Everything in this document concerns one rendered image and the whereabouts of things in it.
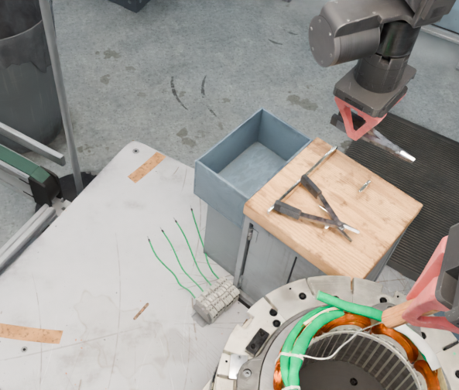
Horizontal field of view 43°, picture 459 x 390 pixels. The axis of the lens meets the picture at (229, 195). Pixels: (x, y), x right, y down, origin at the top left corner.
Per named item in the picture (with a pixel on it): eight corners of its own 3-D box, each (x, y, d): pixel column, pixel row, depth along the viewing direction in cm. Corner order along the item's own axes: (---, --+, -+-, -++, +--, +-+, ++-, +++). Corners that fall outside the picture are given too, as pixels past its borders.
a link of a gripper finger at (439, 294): (369, 321, 48) (453, 290, 41) (389, 253, 52) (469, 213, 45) (433, 364, 49) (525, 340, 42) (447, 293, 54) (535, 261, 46)
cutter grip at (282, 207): (272, 209, 85) (274, 203, 83) (274, 205, 85) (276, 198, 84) (298, 220, 84) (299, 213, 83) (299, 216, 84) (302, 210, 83)
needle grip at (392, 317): (378, 323, 52) (425, 305, 48) (383, 306, 53) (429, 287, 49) (392, 332, 53) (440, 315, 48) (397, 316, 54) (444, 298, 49)
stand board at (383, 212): (242, 213, 88) (244, 203, 87) (314, 145, 98) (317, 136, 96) (352, 294, 82) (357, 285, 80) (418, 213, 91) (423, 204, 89)
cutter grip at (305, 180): (299, 181, 88) (301, 175, 87) (303, 179, 88) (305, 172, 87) (316, 200, 86) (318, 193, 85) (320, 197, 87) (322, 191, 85)
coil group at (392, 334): (364, 339, 71) (374, 324, 68) (371, 328, 72) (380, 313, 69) (410, 368, 69) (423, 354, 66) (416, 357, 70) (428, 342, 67)
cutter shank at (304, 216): (299, 218, 83) (299, 216, 83) (300, 214, 83) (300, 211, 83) (340, 229, 83) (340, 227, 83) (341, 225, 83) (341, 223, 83)
